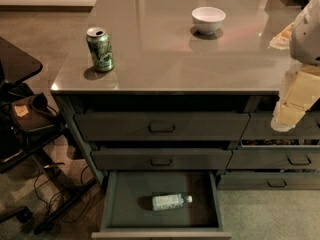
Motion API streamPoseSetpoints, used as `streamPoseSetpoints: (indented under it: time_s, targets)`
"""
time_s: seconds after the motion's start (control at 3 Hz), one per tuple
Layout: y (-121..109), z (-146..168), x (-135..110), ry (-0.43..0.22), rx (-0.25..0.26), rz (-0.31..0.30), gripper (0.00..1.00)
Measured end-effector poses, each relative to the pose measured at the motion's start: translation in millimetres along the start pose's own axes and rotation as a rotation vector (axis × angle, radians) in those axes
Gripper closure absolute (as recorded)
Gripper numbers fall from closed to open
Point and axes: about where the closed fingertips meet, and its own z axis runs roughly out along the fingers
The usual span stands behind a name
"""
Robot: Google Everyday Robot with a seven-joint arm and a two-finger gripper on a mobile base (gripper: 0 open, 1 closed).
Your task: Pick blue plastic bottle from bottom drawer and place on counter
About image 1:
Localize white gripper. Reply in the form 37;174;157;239
269;23;320;132

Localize blue plastic bottle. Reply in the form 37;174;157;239
152;193;193;211

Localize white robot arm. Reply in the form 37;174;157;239
270;0;320;132

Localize top right grey drawer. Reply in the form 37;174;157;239
242;112;320;140

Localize grey drawer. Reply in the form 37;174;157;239
242;112;320;140
74;112;249;141
227;147;320;170
91;148;232;170
218;173;320;190

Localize middle right grey drawer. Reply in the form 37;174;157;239
227;147;320;170

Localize bottom right grey drawer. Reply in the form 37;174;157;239
218;173;320;190

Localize middle left grey drawer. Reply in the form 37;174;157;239
91;148;232;170

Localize open bottom left drawer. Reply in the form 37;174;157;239
91;171;232;240

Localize top left grey drawer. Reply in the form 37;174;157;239
74;112;249;141

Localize white ceramic bowl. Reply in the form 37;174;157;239
192;7;226;34

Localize green soda can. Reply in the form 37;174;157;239
86;27;114;72

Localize brown box with label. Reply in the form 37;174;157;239
11;93;57;133

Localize black side table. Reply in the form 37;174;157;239
0;37;43;84

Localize black floor cables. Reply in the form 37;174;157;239
28;150;98;225

